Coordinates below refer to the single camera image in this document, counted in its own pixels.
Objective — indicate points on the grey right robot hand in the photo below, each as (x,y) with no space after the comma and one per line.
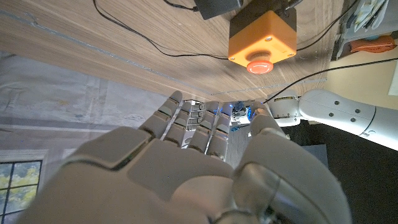
(186,180)

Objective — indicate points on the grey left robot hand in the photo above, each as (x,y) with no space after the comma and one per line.
(240,113)

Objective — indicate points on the orange box with red button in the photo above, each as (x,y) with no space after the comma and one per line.
(261,37)

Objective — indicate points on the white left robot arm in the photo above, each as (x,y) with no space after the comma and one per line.
(335,112)

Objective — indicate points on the black power adapter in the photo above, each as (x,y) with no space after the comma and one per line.
(214,7)

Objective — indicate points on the printed window backdrop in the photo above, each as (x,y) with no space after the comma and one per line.
(62,109)

